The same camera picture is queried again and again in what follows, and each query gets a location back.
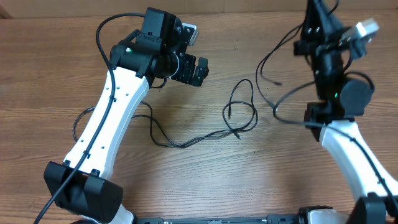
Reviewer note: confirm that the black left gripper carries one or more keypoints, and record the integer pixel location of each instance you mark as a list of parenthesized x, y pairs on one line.
[(186, 76)]

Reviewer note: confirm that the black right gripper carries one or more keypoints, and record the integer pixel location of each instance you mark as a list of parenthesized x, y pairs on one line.
[(319, 25)]

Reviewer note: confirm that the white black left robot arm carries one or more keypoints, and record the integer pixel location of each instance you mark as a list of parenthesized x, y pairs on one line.
[(81, 183)]

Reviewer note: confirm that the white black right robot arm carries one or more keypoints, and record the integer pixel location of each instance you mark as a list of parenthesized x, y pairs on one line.
[(343, 95)]

